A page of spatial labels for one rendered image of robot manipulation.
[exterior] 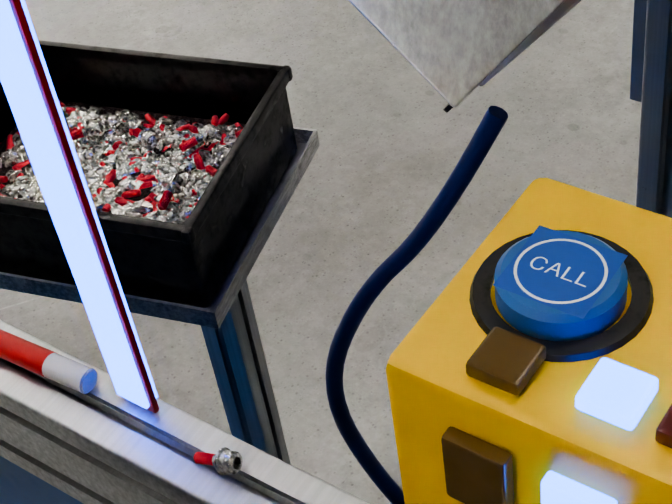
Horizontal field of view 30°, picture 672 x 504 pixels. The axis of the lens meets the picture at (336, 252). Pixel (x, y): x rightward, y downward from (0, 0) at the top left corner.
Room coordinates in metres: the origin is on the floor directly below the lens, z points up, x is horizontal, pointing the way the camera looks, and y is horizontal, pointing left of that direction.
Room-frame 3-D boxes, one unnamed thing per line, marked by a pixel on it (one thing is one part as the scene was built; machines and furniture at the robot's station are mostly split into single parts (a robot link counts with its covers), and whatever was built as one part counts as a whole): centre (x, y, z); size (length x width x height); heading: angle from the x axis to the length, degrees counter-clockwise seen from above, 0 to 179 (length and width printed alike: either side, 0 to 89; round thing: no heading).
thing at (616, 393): (0.22, -0.07, 1.08); 0.02 x 0.02 x 0.01; 49
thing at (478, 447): (0.23, -0.03, 1.04); 0.02 x 0.01 x 0.03; 49
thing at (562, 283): (0.27, -0.07, 1.08); 0.04 x 0.04 x 0.02
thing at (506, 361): (0.24, -0.04, 1.08); 0.02 x 0.02 x 0.01; 49
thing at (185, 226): (0.67, 0.14, 0.85); 0.22 x 0.17 x 0.07; 64
